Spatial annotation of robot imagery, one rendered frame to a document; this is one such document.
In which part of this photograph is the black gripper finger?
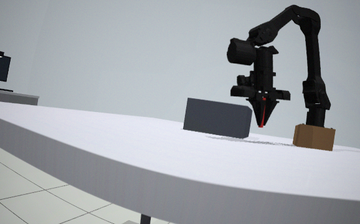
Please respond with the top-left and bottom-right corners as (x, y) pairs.
(246, 98), (266, 126)
(263, 100), (280, 126)

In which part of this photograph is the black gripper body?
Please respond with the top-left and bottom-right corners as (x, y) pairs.
(230, 67), (291, 101)

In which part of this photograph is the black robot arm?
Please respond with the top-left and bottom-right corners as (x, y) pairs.
(227, 5), (331, 128)

